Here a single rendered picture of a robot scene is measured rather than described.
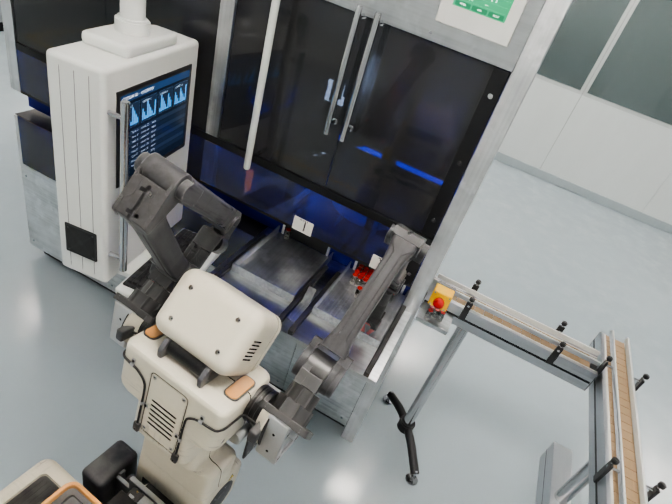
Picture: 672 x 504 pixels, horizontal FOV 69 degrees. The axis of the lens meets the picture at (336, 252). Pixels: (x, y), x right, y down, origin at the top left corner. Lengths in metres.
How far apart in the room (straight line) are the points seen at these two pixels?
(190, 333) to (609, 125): 5.70
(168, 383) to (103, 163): 0.76
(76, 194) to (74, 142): 0.18
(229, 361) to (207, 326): 0.08
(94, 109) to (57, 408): 1.45
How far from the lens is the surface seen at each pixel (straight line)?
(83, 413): 2.52
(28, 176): 2.95
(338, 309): 1.80
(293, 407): 1.05
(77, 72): 1.54
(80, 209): 1.75
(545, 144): 6.35
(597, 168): 6.43
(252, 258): 1.92
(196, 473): 1.32
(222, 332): 0.99
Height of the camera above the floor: 2.07
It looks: 35 degrees down
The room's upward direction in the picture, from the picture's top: 18 degrees clockwise
